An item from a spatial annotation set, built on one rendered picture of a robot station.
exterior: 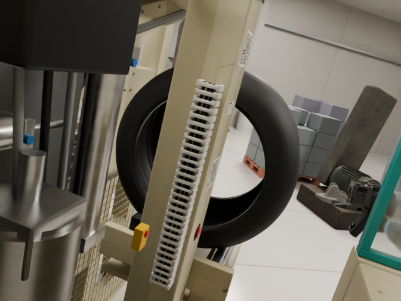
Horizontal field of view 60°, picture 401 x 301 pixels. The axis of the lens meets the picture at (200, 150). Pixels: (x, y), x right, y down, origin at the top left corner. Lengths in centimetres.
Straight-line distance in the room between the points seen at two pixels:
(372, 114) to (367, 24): 602
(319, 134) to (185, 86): 486
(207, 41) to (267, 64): 859
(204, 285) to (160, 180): 36
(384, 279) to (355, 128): 438
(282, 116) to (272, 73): 844
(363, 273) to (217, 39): 50
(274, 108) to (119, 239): 58
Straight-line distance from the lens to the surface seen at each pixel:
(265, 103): 96
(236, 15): 74
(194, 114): 70
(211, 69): 74
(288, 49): 954
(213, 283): 102
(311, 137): 549
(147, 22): 121
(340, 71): 1039
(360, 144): 496
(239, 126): 874
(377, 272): 51
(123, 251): 108
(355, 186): 114
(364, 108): 486
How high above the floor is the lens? 147
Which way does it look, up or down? 14 degrees down
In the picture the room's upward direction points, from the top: 14 degrees clockwise
